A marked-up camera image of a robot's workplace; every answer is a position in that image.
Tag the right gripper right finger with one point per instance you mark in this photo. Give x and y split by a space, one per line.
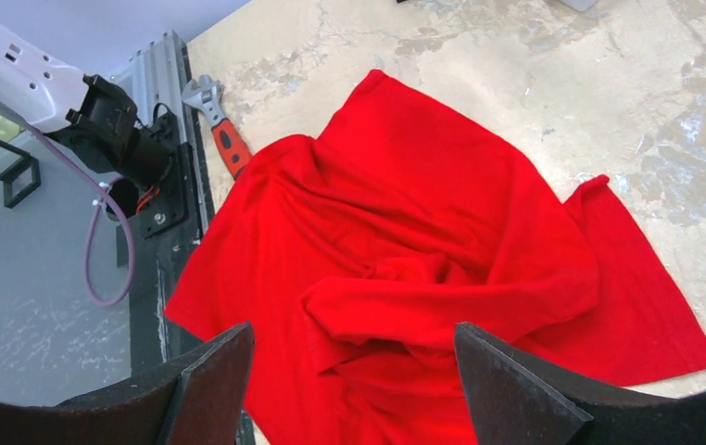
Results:
517 398

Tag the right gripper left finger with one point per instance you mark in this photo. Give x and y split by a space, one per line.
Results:
196 398

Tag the red t-shirt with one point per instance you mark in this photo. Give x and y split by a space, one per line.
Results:
354 254

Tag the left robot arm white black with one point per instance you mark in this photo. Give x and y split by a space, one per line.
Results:
92 117

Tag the red handled adjustable wrench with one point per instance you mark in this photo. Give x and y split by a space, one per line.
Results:
204 95

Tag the aluminium rail frame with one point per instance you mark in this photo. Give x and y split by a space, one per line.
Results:
181 205

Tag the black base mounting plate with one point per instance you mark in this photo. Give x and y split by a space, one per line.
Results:
154 338

